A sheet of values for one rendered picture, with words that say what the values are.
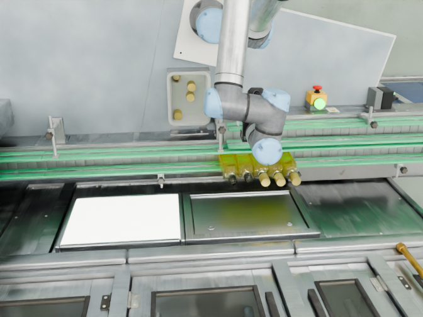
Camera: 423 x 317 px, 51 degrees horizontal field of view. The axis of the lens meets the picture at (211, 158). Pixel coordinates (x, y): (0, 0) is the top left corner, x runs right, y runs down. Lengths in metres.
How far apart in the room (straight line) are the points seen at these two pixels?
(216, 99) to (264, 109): 0.13
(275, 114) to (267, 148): 0.09
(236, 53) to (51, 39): 0.94
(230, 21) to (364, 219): 0.97
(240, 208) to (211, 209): 0.11
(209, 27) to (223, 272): 0.82
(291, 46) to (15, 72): 1.12
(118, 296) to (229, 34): 0.80
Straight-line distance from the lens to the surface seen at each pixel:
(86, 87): 1.92
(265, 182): 1.63
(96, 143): 1.86
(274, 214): 1.69
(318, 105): 1.91
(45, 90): 1.96
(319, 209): 1.83
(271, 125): 1.16
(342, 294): 1.45
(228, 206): 1.73
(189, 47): 1.83
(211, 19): 1.59
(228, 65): 1.15
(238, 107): 1.13
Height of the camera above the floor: 2.58
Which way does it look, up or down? 65 degrees down
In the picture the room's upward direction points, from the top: 167 degrees clockwise
